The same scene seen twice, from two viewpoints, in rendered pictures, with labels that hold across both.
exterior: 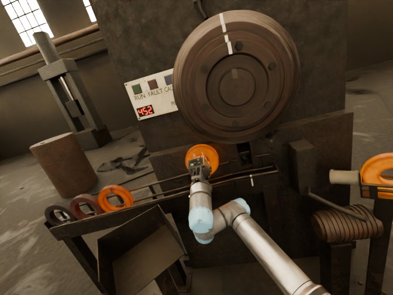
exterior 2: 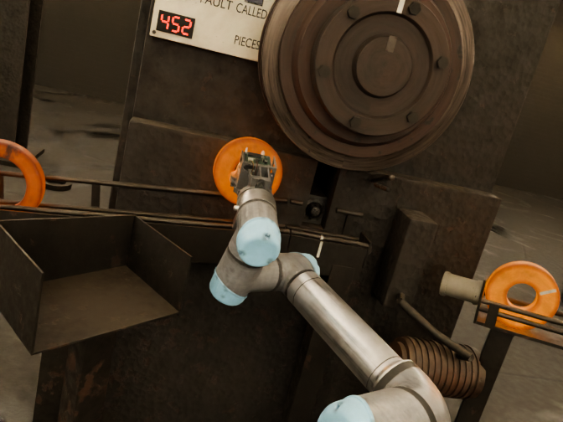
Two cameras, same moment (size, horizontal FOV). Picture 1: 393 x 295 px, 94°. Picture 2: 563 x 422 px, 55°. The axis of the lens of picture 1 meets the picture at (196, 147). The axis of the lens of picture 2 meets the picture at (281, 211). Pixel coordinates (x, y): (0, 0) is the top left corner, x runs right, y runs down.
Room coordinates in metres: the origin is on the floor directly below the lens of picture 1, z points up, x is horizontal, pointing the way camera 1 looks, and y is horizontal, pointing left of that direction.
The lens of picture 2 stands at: (-0.37, 0.38, 1.09)
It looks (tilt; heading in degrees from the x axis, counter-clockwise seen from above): 16 degrees down; 337
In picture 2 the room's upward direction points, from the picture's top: 14 degrees clockwise
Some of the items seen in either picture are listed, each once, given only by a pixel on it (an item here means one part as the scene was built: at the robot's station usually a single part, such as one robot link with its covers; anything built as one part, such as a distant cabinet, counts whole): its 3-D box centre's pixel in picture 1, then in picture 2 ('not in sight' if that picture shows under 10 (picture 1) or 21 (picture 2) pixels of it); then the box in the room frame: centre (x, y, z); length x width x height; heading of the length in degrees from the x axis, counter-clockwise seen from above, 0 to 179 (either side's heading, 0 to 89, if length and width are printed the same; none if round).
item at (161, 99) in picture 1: (157, 95); (214, 8); (0.91, 0.11, 1.15); 0.26 x 0.02 x 0.18; 80
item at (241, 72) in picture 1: (236, 87); (380, 66); (0.65, -0.19, 1.11); 0.28 x 0.06 x 0.28; 80
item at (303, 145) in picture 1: (301, 167); (402, 258); (0.71, -0.44, 0.68); 0.11 x 0.08 x 0.24; 170
